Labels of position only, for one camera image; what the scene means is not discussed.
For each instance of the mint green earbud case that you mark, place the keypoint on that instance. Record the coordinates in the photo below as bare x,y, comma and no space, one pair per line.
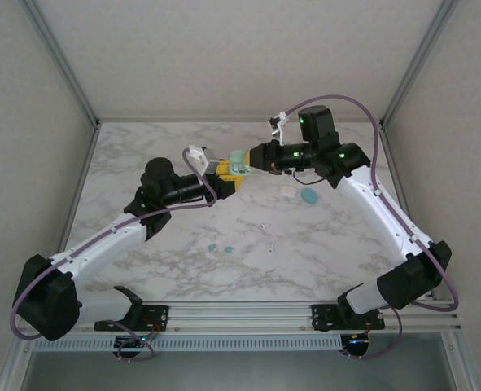
238,168

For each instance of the white earbud case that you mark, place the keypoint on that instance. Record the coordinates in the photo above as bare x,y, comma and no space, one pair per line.
287,190

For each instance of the blue earbud case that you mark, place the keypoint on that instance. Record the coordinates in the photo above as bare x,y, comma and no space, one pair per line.
309,196

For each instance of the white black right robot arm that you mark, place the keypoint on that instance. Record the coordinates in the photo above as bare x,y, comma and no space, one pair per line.
378,212

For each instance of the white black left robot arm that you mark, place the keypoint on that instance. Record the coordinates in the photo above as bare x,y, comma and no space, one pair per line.
101,244

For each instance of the black controller circuit board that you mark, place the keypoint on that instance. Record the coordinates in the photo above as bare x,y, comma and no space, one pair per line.
132,344
356,346

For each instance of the aluminium table end rail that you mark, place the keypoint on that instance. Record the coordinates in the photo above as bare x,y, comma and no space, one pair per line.
183,120

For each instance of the aluminium table side rail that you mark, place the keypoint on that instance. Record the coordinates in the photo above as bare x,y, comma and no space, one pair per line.
397,171
83,171

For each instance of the aluminium frame post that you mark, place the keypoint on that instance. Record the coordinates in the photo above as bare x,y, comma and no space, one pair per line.
418,61
62,61

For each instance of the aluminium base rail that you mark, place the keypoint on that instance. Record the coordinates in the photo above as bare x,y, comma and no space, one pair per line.
240,315

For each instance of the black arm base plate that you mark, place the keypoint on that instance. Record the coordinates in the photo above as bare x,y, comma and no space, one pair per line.
325,315
158,313

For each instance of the aluminium lower frame leg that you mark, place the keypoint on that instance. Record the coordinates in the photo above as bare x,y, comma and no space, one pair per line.
14,366
460,366

